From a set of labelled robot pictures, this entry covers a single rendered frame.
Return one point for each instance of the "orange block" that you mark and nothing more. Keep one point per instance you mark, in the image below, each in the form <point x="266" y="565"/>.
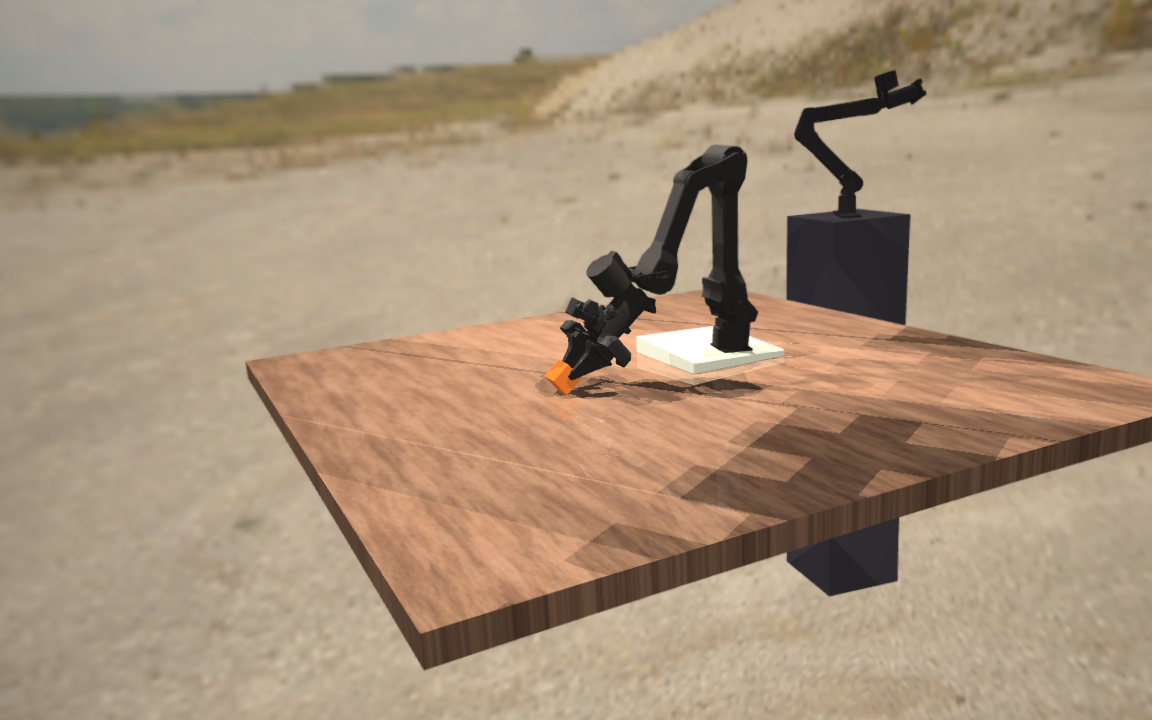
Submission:
<point x="558" y="377"/>

